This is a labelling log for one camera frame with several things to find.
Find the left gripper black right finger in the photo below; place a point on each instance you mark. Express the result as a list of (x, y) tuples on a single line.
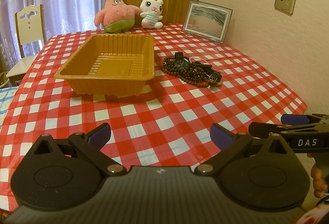
[(261, 173)]

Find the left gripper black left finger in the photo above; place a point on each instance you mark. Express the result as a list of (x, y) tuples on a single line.
[(57, 174)]

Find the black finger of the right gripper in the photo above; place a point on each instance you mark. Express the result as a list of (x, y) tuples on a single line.
[(296, 119), (263, 130)]

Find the black wrist watch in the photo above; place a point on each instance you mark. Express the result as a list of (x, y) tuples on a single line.
[(181, 62)]

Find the yellow plastic tray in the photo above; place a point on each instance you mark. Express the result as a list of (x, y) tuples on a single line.
[(110, 64)]

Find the person's right hand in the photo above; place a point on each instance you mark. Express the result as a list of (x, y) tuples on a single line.
[(320, 185)]

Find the red white checkered tablecloth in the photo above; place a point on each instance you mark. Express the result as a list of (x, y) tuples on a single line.
[(166, 125)]

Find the blue white checkered bedsheet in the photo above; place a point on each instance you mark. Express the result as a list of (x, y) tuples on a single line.
[(6, 96)]

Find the beige waste basket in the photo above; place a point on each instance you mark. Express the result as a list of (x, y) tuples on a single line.
[(4, 81)]

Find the framed sand art picture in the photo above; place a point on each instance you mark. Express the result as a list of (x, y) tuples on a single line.
[(207, 21)]

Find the white wooden chair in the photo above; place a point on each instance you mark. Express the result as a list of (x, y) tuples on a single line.
[(29, 23)]

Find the white bunny plush toy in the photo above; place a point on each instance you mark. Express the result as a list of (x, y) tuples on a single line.
[(151, 14)]

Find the pink starfish plush toy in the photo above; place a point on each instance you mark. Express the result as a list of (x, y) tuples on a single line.
[(116, 16)]

